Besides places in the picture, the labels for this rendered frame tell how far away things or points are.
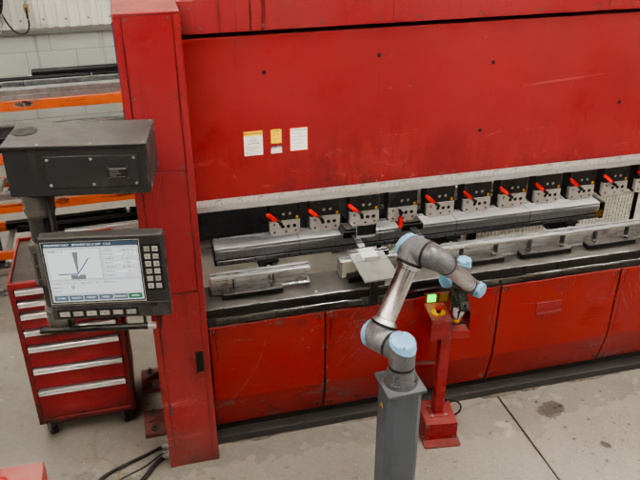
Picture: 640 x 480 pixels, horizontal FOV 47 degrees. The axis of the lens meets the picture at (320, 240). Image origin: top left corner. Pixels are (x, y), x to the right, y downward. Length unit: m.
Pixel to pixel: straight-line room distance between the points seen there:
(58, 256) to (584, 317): 2.91
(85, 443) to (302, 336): 1.34
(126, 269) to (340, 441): 1.79
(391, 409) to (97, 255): 1.40
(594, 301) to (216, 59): 2.51
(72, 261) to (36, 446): 1.72
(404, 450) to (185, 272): 1.27
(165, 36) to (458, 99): 1.41
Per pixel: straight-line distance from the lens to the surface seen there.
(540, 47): 3.73
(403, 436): 3.44
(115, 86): 5.10
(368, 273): 3.63
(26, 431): 4.51
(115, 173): 2.71
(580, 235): 4.33
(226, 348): 3.76
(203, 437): 3.98
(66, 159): 2.73
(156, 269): 2.84
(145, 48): 2.99
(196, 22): 3.18
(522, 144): 3.86
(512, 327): 4.28
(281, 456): 4.08
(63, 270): 2.91
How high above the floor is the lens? 2.89
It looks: 29 degrees down
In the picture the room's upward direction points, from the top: straight up
